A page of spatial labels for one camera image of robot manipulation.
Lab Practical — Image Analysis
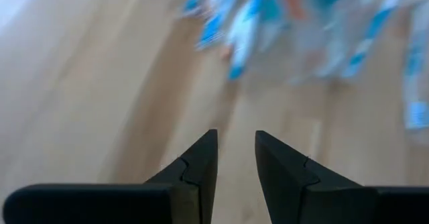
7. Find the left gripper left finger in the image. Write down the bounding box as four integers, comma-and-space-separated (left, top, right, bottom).
3, 129, 219, 224

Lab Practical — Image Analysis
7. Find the orange white toothbrush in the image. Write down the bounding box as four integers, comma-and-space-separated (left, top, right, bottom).
280, 0, 308, 21

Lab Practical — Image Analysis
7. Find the blue white toothbrush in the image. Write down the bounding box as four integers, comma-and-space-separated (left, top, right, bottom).
402, 0, 429, 133
182, 0, 235, 52
341, 2, 398, 80
227, 0, 265, 81

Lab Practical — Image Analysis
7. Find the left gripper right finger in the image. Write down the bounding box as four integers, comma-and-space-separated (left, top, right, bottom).
255, 130, 429, 224

